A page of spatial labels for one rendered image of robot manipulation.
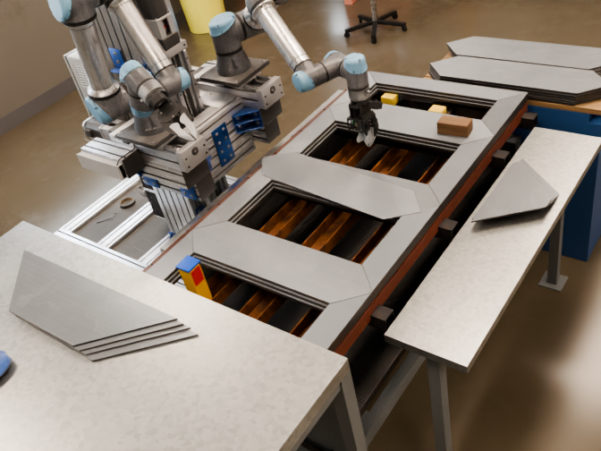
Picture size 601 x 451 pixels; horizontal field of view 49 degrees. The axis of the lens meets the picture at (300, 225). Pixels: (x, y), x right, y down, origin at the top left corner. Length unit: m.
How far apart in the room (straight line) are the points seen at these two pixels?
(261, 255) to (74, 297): 0.61
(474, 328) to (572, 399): 0.89
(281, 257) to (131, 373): 0.69
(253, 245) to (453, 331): 0.71
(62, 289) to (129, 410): 0.51
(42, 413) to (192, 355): 0.37
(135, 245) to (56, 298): 1.60
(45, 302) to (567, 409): 1.88
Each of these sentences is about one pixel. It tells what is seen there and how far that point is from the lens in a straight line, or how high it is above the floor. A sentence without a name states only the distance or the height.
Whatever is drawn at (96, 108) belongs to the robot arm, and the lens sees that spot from 2.52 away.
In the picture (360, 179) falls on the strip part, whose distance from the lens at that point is 2.40.
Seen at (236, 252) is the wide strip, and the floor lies 0.85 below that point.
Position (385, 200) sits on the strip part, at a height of 0.85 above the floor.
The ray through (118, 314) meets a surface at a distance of 1.81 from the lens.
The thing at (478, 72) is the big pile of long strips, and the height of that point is 0.85.
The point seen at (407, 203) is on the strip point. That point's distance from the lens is 2.26.
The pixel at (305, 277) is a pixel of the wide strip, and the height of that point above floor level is 0.85.
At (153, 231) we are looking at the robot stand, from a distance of 3.57.
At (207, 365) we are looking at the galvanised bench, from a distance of 1.62.
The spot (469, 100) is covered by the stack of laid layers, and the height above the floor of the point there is 0.83.
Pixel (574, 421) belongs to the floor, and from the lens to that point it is 2.72.
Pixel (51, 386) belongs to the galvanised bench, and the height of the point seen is 1.05.
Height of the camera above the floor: 2.23
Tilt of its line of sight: 38 degrees down
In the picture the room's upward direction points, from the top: 14 degrees counter-clockwise
